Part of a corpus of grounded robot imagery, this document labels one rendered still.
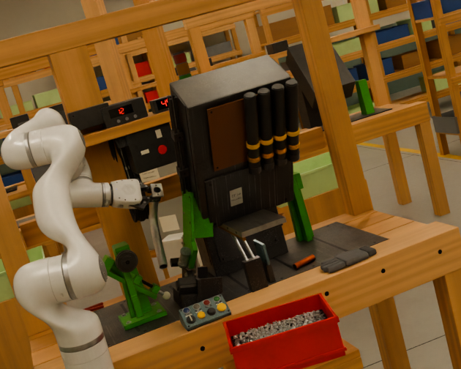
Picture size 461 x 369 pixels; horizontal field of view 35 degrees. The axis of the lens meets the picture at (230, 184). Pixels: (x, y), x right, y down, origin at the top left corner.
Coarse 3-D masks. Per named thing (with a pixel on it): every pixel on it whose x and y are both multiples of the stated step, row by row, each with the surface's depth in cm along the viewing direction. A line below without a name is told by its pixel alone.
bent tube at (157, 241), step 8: (152, 184) 251; (160, 184) 252; (152, 192) 249; (160, 192) 250; (152, 208) 255; (152, 216) 257; (152, 224) 256; (152, 232) 255; (160, 240) 253; (160, 248) 250; (160, 256) 248; (160, 264) 246
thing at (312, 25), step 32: (320, 0) 292; (320, 32) 293; (64, 64) 263; (320, 64) 295; (64, 96) 264; (96, 96) 268; (320, 96) 301; (96, 128) 269; (352, 128) 302; (96, 160) 270; (352, 160) 304; (0, 192) 261; (352, 192) 305; (0, 224) 262; (128, 224) 276; (32, 320) 269
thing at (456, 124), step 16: (432, 0) 688; (448, 0) 698; (416, 16) 726; (432, 16) 697; (448, 16) 688; (416, 32) 734; (448, 48) 697; (448, 64) 699; (432, 80) 744; (448, 80) 706; (432, 96) 746; (432, 112) 752; (448, 112) 754; (448, 128) 728
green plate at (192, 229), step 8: (184, 200) 252; (192, 200) 244; (184, 208) 252; (192, 208) 245; (184, 216) 253; (192, 216) 245; (200, 216) 247; (184, 224) 254; (192, 224) 245; (200, 224) 247; (208, 224) 248; (184, 232) 254; (192, 232) 245; (200, 232) 248; (208, 232) 249; (184, 240) 255; (192, 240) 246
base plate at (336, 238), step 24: (288, 240) 291; (312, 240) 282; (336, 240) 274; (360, 240) 266; (384, 240) 259; (288, 264) 262; (312, 264) 254; (168, 288) 273; (240, 288) 251; (96, 312) 269; (120, 312) 261; (168, 312) 247; (120, 336) 237
